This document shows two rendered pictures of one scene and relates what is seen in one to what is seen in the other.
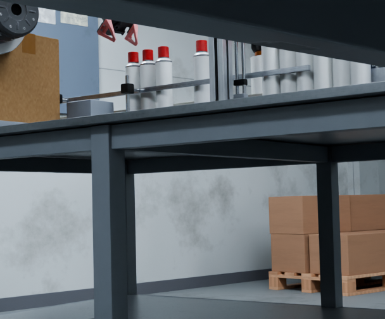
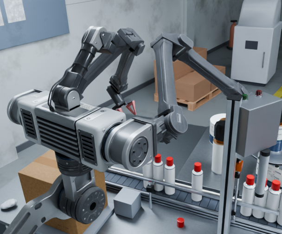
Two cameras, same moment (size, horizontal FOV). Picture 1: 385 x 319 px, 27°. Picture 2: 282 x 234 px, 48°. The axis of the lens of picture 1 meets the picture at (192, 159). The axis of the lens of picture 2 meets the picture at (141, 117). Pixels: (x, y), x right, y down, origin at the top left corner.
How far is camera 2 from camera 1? 1.78 m
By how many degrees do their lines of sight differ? 30
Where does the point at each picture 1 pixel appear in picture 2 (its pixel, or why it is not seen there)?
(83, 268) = not seen: hidden behind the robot
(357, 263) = (196, 95)
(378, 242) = (205, 82)
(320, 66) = not seen: outside the picture
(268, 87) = (246, 210)
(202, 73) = (199, 184)
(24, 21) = (98, 209)
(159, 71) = (168, 174)
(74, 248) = not seen: hidden behind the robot
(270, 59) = (250, 197)
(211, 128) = not seen: outside the picture
